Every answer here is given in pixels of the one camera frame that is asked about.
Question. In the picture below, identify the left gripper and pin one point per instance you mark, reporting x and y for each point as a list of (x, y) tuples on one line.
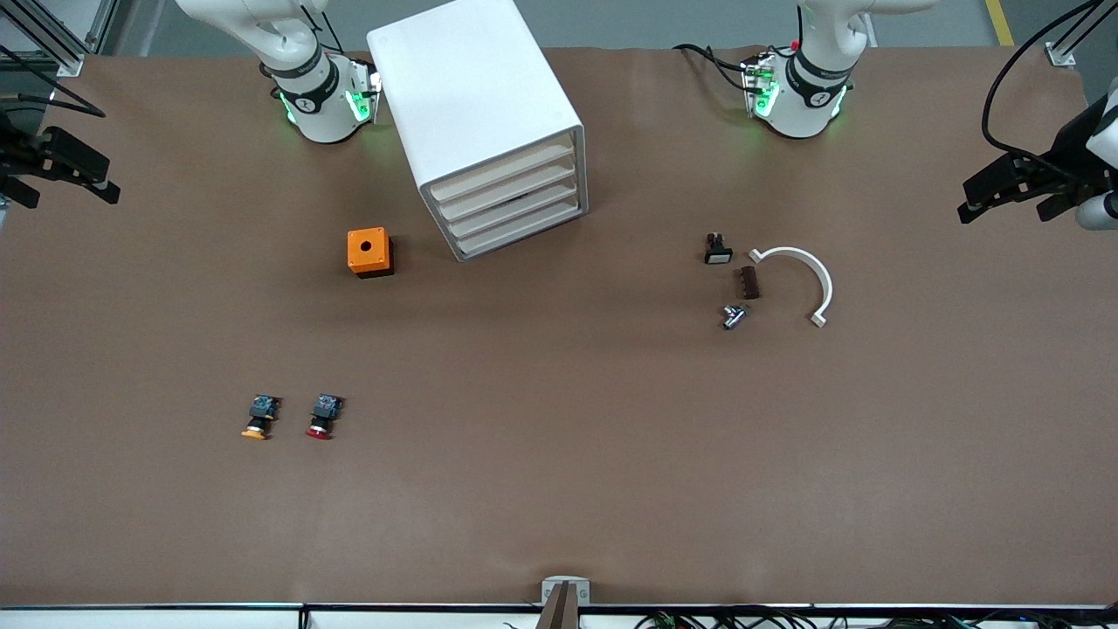
[(1067, 154)]

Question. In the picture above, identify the white cabinet drawer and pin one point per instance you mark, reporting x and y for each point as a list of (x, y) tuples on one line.
[(502, 172), (511, 212), (507, 192), (515, 231)]

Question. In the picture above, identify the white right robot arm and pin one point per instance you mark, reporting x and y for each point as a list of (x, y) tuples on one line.
[(323, 105)]

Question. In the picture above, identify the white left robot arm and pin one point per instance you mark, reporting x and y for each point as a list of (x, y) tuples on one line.
[(803, 96)]

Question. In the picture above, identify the yellow mushroom push button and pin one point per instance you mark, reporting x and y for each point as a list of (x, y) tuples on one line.
[(259, 416)]

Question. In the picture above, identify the red mushroom push button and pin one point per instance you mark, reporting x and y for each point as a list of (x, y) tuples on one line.
[(323, 416)]

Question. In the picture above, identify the white drawer cabinet housing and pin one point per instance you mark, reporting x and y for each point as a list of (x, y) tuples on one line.
[(463, 79)]

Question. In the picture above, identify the brown terminal block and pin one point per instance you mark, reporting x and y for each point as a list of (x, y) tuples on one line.
[(749, 283)]

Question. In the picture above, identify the black white square pushbutton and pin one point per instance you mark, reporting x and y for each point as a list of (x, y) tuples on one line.
[(717, 250)]

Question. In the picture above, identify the small silver metal fitting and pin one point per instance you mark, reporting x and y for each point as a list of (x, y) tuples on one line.
[(734, 316)]

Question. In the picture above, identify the brown table cover sheet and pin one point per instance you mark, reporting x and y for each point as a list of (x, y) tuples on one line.
[(559, 437)]

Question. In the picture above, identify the aluminium frame profile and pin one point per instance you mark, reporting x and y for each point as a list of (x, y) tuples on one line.
[(1061, 52), (65, 52)]

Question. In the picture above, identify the white curved plastic bracket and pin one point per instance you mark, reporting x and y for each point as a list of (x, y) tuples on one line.
[(817, 271)]

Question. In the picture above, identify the orange button enclosure box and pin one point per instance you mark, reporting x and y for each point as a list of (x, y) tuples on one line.
[(367, 249)]

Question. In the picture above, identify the white table edge rail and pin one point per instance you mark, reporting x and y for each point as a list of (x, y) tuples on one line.
[(175, 618)]

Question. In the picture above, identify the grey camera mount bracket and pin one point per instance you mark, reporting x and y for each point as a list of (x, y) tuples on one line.
[(565, 596)]

